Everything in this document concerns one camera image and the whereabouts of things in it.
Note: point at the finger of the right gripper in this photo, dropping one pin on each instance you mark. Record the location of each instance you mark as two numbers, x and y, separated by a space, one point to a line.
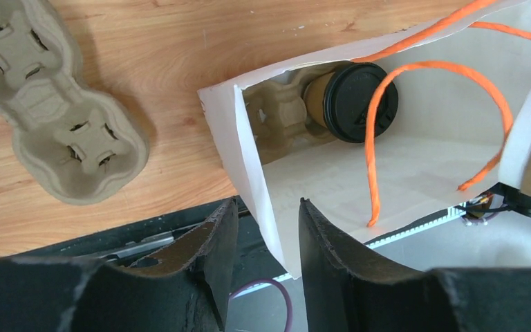
514 199

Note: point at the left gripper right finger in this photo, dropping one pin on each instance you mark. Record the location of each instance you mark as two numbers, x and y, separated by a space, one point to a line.
350 287

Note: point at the black plastic cup lid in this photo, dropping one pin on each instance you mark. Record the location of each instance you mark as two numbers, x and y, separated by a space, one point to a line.
347 97

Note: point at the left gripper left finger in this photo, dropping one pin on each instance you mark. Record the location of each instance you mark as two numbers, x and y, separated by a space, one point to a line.
184 286

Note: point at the single pulp cup carrier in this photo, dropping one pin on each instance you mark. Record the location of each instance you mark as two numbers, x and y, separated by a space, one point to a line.
278 115

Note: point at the brown pulp cup carrier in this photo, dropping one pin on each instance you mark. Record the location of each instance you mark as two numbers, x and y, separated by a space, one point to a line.
81 145

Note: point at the kraft paper takeout bag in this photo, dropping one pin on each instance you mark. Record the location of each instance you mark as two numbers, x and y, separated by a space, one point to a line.
445 130

